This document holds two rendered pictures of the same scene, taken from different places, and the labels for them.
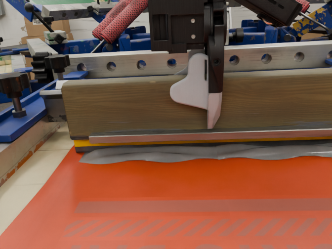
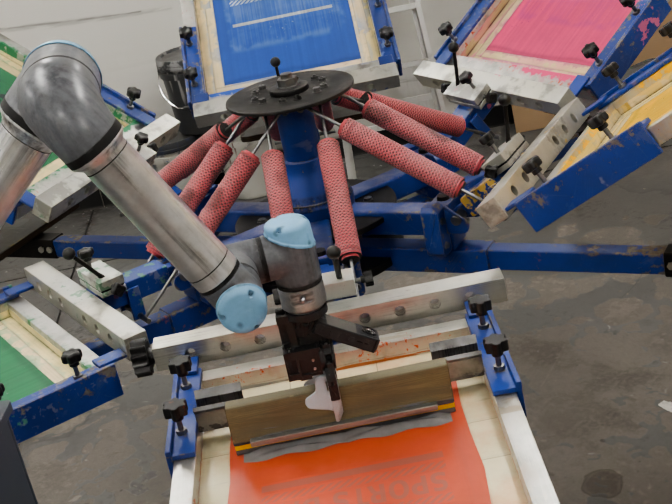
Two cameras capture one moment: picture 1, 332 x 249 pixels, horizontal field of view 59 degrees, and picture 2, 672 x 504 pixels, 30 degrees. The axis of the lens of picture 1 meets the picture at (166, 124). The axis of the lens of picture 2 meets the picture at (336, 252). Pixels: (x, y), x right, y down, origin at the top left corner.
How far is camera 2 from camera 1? 1.77 m
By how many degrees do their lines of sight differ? 4
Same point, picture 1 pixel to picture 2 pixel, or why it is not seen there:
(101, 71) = (213, 354)
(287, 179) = (391, 449)
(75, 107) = (236, 423)
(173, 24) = (301, 363)
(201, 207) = (336, 475)
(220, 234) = (346, 486)
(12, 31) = not seen: outside the picture
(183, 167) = (323, 453)
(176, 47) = (305, 376)
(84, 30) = not seen: outside the picture
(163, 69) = not seen: hidden behind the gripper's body
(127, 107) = (275, 416)
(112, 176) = (275, 468)
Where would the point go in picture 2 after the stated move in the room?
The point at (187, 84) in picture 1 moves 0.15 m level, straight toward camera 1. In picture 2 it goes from (316, 396) to (321, 444)
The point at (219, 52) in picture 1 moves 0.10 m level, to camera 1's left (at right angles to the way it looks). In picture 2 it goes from (332, 379) to (273, 393)
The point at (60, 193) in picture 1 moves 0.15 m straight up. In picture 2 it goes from (245, 485) to (224, 407)
